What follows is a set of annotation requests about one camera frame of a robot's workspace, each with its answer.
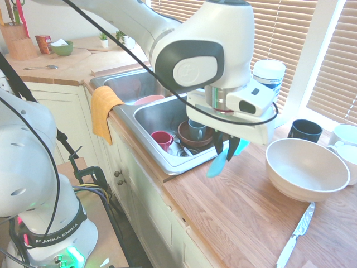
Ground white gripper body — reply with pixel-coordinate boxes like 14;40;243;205
186;91;277;146

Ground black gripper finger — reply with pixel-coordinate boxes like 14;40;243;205
226;136;241;162
213;131;225;155

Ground teal plastic knife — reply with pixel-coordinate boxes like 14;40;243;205
206;138;251;179

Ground stainless steel double sink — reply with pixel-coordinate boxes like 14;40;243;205
89;66;232;176

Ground wooden knife block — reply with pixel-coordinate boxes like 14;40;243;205
0;22;38;61

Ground grey ceramic mug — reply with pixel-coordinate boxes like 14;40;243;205
187;119;207;141

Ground brown wooden bowl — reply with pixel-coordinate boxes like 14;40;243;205
177;119;215;148

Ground round metal drain strainer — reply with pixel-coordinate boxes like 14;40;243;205
168;145;201;158

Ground black mug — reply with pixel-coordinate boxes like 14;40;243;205
287;119;324;144

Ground red ceramic mug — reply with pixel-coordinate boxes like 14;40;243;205
151;130;175;154

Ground white tub with blue label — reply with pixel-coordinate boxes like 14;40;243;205
252;59;287;114

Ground large cream bowl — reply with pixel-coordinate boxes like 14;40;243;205
264;138;351;203

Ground pink plastic bowl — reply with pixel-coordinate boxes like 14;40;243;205
133;94;166;106

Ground white ceramic cup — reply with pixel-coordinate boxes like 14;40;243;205
326;141;357;186
331;123;357;147

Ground wooden window blind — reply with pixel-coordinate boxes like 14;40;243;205
306;0;357;125
150;0;319;112

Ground orange dish cloth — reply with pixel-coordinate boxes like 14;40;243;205
90;85;126;146

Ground dark green clamp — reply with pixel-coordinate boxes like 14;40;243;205
68;145;108;196

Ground small potted plant white pot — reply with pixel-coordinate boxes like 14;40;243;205
98;32;110;49
115;30;136;50

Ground white base cabinets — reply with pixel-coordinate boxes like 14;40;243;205
0;69;224;268

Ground wooden robot mounting table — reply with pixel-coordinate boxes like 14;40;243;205
55;156;131;268

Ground green bowl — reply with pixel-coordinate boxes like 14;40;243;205
51;41;74;56

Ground metal spoon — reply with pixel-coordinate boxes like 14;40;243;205
23;64;59;71

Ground red cardboard box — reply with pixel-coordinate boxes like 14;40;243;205
35;35;53;55

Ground black stand pole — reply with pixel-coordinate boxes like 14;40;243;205
0;51;134;268

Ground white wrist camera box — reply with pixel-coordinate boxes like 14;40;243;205
225;79;276;117

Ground black camera cable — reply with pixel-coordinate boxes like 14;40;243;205
62;0;279;125

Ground kitchen knife with light handle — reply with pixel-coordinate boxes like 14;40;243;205
276;201;316;268

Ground bundle of coloured wires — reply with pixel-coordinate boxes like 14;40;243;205
72;183;112;207

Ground pink-handled knife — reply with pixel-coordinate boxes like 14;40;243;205
16;0;30;39

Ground brown-handled knife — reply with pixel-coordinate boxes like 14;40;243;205
7;0;15;25

